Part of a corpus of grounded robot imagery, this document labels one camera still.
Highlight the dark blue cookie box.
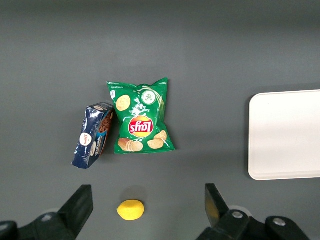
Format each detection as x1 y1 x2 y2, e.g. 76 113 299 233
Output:
71 101 115 170

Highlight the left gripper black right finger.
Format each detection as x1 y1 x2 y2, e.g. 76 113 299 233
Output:
197 183 311 240

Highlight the yellow lemon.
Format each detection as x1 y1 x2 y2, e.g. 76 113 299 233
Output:
116 199 145 222

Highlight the beige plastic tray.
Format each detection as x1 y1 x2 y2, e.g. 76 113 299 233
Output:
247 89 320 181

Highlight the dark gray table mat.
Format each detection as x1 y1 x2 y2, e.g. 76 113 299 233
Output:
0 0 320 240

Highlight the green Lays chips bag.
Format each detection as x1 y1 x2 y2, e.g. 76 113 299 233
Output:
106 77 176 155

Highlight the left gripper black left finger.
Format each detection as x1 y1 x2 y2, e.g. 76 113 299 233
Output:
0 184 94 240

